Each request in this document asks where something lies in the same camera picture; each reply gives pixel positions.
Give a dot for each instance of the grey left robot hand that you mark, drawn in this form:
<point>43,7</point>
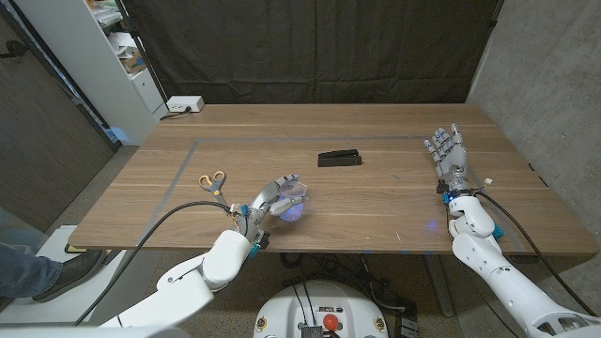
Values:
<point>265,199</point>

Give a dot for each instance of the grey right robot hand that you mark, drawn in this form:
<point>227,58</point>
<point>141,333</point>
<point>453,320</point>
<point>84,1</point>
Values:
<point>451,157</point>

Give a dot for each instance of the clear plastic measuring cup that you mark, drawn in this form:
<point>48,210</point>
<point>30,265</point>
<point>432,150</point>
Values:
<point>295,213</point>

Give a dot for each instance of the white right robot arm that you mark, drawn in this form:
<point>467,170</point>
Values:
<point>512,281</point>

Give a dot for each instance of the black stapler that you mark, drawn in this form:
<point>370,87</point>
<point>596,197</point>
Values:
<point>339,158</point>

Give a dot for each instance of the white robot torso base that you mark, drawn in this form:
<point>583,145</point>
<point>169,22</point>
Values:
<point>319,300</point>

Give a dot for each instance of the white power strip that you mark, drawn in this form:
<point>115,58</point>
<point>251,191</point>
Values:
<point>184,103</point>

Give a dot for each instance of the red emergency stop button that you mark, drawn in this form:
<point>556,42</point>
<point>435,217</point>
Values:
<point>331,322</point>

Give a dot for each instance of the black fabric backdrop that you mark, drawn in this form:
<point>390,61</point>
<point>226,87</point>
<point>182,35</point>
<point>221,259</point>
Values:
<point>310,47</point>

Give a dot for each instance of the black power adapter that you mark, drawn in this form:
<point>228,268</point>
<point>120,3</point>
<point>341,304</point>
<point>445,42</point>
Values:
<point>407,321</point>

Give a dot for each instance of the cardboard box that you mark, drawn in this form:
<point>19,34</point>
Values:
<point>132,61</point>

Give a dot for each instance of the dark leather shoe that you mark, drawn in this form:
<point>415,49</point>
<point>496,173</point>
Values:
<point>72,272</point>

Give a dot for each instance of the white floor platform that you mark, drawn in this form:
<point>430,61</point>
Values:
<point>84,300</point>

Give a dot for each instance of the white shelf cabinet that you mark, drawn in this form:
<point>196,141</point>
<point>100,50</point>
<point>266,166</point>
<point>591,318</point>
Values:
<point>80,61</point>

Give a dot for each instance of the person leg in jeans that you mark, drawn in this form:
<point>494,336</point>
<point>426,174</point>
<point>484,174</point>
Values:
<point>23,272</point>

